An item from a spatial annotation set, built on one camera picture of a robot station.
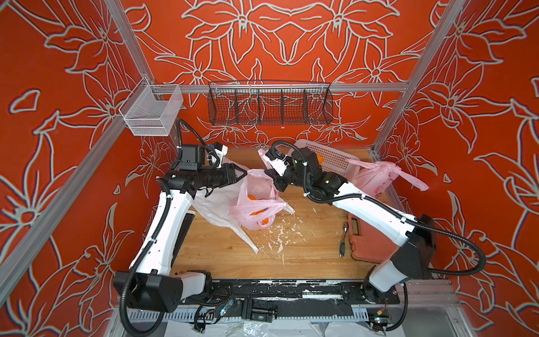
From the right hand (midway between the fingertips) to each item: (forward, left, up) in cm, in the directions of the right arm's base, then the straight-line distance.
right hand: (266, 165), depth 73 cm
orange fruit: (+3, +8, -26) cm, 27 cm away
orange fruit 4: (+27, -27, -25) cm, 46 cm away
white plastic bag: (-1, +24, -28) cm, 37 cm away
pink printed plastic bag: (+5, -45, -13) cm, 47 cm away
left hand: (-3, +9, 0) cm, 9 cm away
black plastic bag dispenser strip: (-16, +36, -27) cm, 48 cm away
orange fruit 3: (-15, 0, -14) cm, 20 cm away
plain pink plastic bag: (-12, +2, -3) cm, 13 cm away
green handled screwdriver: (-17, -31, -29) cm, 46 cm away
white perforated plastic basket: (+26, -34, -26) cm, 50 cm away
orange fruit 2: (-16, +2, -5) cm, 17 cm away
